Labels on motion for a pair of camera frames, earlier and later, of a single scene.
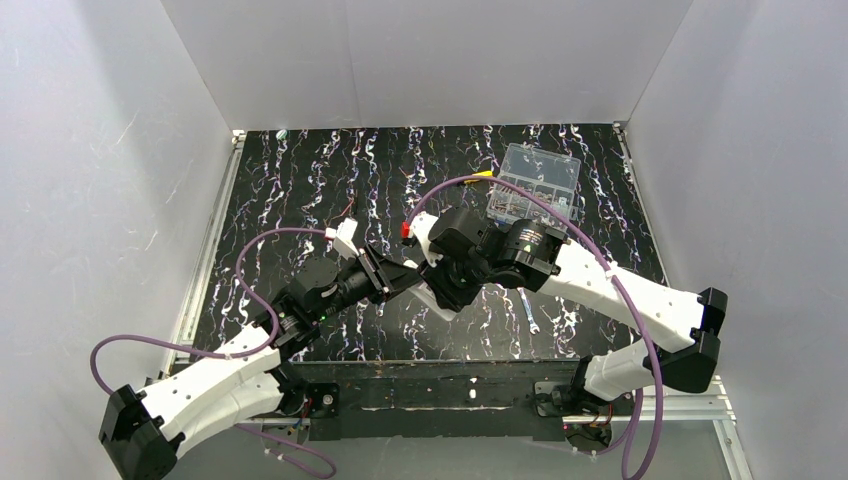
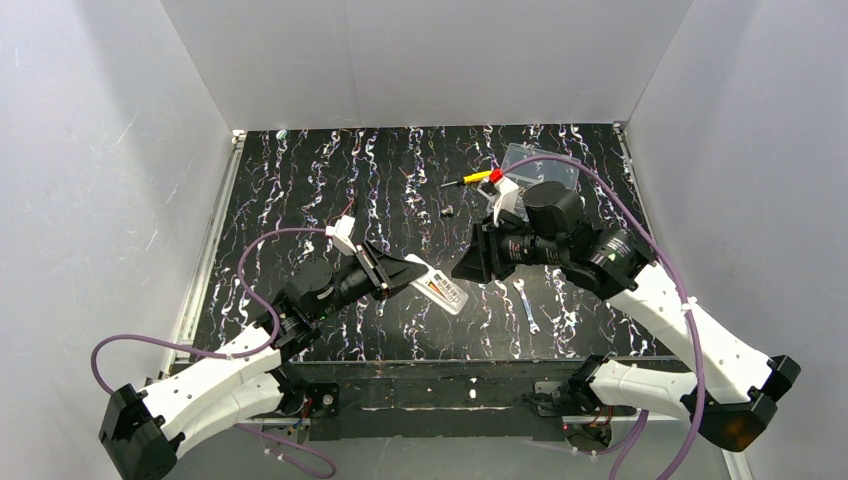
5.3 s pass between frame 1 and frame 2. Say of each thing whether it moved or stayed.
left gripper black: stayed
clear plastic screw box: stayed
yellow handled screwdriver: stayed
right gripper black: moved
